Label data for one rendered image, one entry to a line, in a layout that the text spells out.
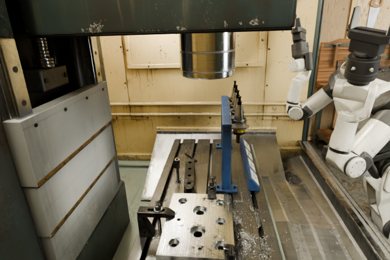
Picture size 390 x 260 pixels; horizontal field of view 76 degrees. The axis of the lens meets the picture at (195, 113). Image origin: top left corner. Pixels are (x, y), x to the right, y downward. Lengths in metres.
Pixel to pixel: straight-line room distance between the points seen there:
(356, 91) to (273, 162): 0.95
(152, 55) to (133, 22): 1.17
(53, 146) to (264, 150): 1.38
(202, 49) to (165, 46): 1.13
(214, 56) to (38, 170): 0.53
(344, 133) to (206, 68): 0.55
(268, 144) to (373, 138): 0.92
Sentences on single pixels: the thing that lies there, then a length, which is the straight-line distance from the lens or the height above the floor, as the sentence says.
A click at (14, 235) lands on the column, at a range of 0.82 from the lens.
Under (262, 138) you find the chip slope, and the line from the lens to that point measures 1.89.
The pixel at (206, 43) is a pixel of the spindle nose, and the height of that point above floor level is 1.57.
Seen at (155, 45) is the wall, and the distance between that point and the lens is 1.79.
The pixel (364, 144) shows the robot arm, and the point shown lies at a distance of 1.07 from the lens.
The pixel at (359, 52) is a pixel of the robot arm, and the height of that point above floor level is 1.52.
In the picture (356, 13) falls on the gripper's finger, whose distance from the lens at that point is 0.92.
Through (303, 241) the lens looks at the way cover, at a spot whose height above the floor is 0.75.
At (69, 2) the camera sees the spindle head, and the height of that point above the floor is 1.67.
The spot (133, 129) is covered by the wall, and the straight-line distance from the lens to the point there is 2.00.
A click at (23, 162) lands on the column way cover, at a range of 0.75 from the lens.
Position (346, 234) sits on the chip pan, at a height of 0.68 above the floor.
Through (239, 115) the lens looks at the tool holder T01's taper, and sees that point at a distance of 1.09.
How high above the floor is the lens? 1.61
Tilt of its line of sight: 19 degrees down
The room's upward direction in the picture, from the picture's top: 2 degrees counter-clockwise
